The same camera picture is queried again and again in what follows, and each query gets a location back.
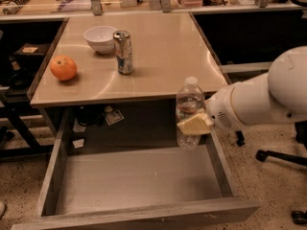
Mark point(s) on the open grey wooden drawer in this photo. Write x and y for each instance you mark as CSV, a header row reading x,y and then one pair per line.
x,y
127,177

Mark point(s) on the black box with label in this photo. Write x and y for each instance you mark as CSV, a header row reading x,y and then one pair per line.
x,y
30,56

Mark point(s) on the white bowl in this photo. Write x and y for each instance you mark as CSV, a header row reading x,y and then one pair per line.
x,y
100,39

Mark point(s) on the orange fruit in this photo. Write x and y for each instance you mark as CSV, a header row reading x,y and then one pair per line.
x,y
63,68

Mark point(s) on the paper tag under table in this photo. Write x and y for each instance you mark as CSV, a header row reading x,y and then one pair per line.
x,y
114,117

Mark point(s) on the silver energy drink can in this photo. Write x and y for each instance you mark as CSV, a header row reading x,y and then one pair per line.
x,y
123,51

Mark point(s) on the black office chair base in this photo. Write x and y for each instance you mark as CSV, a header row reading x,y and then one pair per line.
x,y
301,137

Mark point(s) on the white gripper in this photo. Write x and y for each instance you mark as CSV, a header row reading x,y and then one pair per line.
x,y
221,109

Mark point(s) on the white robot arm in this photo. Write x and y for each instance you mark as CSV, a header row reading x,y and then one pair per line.
x,y
278,96

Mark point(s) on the clear plastic water bottle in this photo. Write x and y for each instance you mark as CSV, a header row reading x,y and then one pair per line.
x,y
190,100

